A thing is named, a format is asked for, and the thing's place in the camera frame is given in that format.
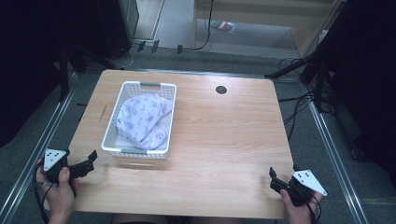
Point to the dark cabinet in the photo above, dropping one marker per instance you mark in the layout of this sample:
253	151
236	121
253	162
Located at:
116	26

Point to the person's left hand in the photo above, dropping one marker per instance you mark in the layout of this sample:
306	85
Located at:
60	194

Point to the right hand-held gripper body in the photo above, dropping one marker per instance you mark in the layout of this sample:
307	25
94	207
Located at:
299	186

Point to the white patterned cloth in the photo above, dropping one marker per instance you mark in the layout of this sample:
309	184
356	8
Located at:
144	119

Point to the round black table grommet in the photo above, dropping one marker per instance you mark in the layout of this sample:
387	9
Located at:
221	90

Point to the black stand leg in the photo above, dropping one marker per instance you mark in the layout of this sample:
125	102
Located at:
288	67

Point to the colourful packet on floor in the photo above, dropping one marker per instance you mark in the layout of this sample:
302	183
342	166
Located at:
223	25

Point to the white plastic basket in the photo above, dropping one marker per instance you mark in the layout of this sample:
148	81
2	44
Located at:
140	119

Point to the light wooden cabinet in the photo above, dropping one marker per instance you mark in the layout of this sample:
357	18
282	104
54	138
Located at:
264	21

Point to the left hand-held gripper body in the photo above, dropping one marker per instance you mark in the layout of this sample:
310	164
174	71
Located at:
59	166

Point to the aluminium floor rail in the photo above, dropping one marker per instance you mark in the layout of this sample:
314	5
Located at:
337	161
34	155

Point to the person's right hand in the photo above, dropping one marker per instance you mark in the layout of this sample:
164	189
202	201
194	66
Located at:
298	209

